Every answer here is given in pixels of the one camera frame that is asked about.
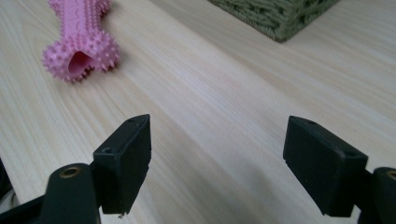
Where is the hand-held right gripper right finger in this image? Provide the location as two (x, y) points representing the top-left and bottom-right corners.
(282, 115), (369, 217)

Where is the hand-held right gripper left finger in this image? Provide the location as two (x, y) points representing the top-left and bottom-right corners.
(92, 113), (152, 216)

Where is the pink spiky bone chew toy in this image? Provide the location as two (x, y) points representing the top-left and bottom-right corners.
(41, 0), (121, 83)

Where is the green woven basket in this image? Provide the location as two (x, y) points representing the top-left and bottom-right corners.
(207, 0), (342, 44)

